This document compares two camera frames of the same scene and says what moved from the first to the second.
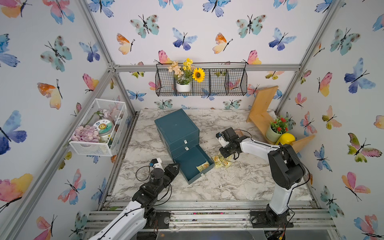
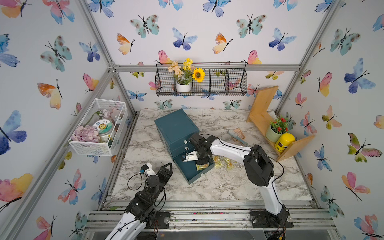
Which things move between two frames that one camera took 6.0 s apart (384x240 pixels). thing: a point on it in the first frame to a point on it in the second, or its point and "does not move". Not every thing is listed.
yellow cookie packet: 202,166 does not move
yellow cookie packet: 218,161 does not move
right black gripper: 223,152 to 201,161
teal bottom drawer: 193,164 does not move
